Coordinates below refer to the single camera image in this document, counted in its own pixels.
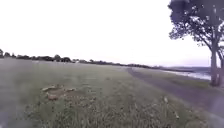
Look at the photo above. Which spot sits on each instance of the green grass field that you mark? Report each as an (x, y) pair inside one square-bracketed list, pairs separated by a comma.
[(100, 86)]

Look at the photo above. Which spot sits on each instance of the distant row of trees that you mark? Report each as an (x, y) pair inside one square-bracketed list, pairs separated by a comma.
[(60, 59)]

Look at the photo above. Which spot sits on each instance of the grass strip by water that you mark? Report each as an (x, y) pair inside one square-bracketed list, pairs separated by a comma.
[(173, 77)]

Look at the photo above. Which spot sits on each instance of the grey asphalt path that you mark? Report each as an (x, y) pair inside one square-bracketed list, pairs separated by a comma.
[(186, 90)]

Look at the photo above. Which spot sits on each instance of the distant dark hillside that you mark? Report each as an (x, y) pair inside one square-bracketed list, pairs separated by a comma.
[(196, 69)]

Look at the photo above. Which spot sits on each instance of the pale water surface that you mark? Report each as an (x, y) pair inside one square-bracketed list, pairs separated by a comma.
[(200, 75)]

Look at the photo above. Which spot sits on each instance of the large dark tree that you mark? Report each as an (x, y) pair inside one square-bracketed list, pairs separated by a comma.
[(213, 66)]

